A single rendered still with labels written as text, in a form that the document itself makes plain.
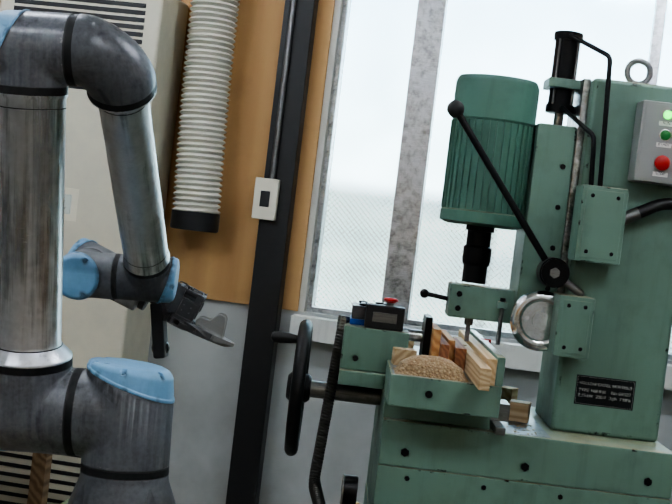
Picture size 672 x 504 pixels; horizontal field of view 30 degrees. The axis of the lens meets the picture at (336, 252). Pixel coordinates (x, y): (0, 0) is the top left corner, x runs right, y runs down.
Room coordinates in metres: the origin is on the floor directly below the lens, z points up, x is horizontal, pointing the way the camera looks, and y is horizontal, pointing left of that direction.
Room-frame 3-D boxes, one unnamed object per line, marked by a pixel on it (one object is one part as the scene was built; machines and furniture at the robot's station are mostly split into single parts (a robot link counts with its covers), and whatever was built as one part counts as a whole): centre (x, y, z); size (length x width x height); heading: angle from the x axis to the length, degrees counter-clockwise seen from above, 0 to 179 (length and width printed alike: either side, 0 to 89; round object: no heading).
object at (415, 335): (2.64, -0.18, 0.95); 0.09 x 0.07 x 0.09; 0
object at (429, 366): (2.39, -0.21, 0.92); 0.14 x 0.09 x 0.04; 90
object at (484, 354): (2.64, -0.32, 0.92); 0.60 x 0.02 x 0.05; 0
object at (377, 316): (2.63, -0.10, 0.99); 0.13 x 0.11 x 0.06; 0
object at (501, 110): (2.65, -0.30, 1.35); 0.18 x 0.18 x 0.31
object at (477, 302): (2.65, -0.32, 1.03); 0.14 x 0.07 x 0.09; 90
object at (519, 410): (2.62, -0.42, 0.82); 0.04 x 0.04 x 0.04; 76
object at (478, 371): (2.55, -0.30, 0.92); 0.60 x 0.02 x 0.04; 0
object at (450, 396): (2.64, -0.19, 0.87); 0.61 x 0.30 x 0.06; 0
